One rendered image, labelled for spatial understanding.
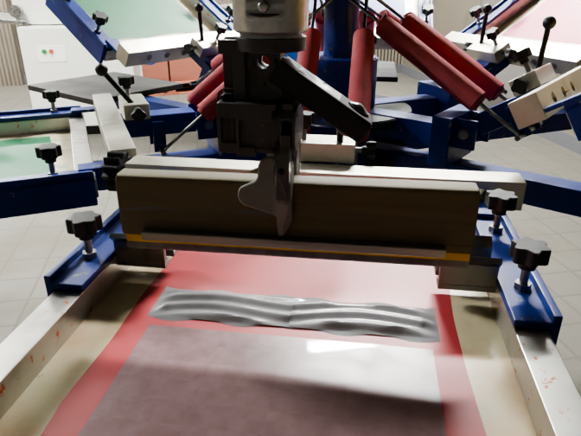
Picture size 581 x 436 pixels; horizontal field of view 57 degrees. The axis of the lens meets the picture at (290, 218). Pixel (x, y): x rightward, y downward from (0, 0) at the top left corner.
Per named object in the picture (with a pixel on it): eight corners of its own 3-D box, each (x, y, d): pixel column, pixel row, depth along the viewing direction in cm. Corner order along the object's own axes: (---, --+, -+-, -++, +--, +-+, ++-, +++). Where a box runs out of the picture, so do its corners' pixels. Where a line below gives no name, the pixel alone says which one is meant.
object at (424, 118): (515, 196, 110) (526, 140, 105) (150, 177, 120) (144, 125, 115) (459, 107, 184) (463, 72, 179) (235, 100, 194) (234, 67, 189)
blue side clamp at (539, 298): (551, 368, 61) (564, 317, 58) (505, 364, 61) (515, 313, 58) (496, 246, 88) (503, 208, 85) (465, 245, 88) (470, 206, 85)
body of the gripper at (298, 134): (235, 139, 63) (231, 31, 58) (308, 143, 62) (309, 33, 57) (218, 159, 56) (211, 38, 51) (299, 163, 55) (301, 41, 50)
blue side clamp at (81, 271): (89, 326, 68) (80, 278, 65) (53, 323, 68) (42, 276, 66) (170, 226, 95) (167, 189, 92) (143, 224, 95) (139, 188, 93)
